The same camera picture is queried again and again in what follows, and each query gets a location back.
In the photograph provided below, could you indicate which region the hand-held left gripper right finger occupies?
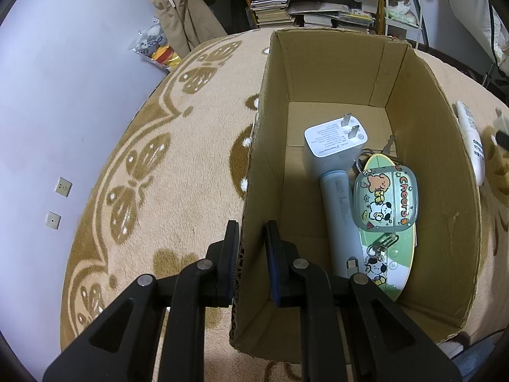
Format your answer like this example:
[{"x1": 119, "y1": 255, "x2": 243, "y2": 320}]
[{"x1": 265, "y1": 220, "x2": 463, "y2": 382}]

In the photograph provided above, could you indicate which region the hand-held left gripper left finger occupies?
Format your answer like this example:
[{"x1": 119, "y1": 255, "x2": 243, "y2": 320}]
[{"x1": 42, "y1": 220, "x2": 240, "y2": 382}]

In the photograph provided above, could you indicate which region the white remote control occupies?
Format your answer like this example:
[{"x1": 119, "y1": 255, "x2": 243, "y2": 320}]
[{"x1": 455, "y1": 101, "x2": 486, "y2": 186}]

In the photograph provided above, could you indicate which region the grey cylindrical power bank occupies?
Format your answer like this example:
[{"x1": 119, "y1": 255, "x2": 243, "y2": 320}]
[{"x1": 319, "y1": 170, "x2": 368, "y2": 279}]

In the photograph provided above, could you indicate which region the cardboard box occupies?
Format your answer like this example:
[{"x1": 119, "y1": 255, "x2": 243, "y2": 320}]
[{"x1": 228, "y1": 28, "x2": 484, "y2": 364}]

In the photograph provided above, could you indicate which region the cartoon dog keychain charm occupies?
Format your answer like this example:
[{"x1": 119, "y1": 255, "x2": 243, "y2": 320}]
[{"x1": 363, "y1": 234, "x2": 399, "y2": 287}]

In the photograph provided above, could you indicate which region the green cartoon card keychain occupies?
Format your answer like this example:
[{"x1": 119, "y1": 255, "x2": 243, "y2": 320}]
[{"x1": 356, "y1": 153, "x2": 419, "y2": 302}]

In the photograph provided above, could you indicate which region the cartoon print earphone case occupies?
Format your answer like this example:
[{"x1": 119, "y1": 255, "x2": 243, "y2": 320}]
[{"x1": 353, "y1": 164, "x2": 418, "y2": 231}]

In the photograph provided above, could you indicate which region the white plug charger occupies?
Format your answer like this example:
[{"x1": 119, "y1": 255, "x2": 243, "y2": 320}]
[{"x1": 304, "y1": 112, "x2": 370, "y2": 178}]

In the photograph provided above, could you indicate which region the beige flower print blanket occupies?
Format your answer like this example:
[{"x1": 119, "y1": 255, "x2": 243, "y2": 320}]
[{"x1": 59, "y1": 28, "x2": 509, "y2": 382}]

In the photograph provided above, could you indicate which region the white duvet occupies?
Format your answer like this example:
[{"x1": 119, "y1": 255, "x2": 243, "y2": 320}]
[{"x1": 444, "y1": 0, "x2": 509, "y2": 73}]

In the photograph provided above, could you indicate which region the white trolley cart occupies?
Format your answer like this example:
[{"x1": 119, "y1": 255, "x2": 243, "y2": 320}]
[{"x1": 382, "y1": 0, "x2": 429, "y2": 50}]

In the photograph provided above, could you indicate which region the stack of books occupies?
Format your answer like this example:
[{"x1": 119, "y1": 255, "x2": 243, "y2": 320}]
[{"x1": 248, "y1": 0, "x2": 376, "y2": 34}]

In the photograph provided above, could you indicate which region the colourful snack bag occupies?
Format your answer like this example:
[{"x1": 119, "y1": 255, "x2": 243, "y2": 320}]
[{"x1": 128, "y1": 24, "x2": 180, "y2": 71}]

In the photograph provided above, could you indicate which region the beige coat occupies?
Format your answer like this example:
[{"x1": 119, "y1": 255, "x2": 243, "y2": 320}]
[{"x1": 145, "y1": 0, "x2": 230, "y2": 58}]

